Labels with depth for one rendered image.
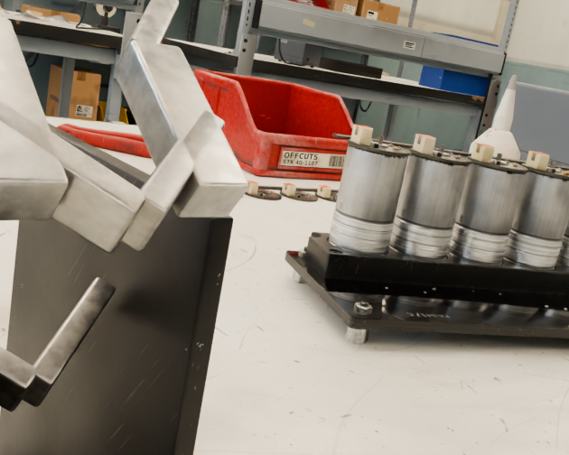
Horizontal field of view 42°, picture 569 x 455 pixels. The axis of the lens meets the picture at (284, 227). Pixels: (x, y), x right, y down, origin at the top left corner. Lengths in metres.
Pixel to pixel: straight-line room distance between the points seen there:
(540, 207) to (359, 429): 0.16
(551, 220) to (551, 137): 0.43
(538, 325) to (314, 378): 0.10
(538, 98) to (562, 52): 5.45
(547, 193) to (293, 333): 0.13
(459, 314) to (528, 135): 0.51
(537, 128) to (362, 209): 0.50
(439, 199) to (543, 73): 6.00
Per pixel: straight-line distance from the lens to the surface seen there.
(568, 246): 0.35
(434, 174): 0.30
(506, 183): 0.31
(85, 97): 4.35
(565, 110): 0.75
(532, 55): 6.40
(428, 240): 0.30
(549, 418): 0.25
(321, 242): 0.30
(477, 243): 0.32
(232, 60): 2.79
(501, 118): 0.52
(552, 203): 0.33
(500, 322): 0.28
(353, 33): 3.01
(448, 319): 0.27
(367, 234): 0.29
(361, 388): 0.23
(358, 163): 0.29
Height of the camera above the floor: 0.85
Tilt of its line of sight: 14 degrees down
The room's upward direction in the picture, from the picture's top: 11 degrees clockwise
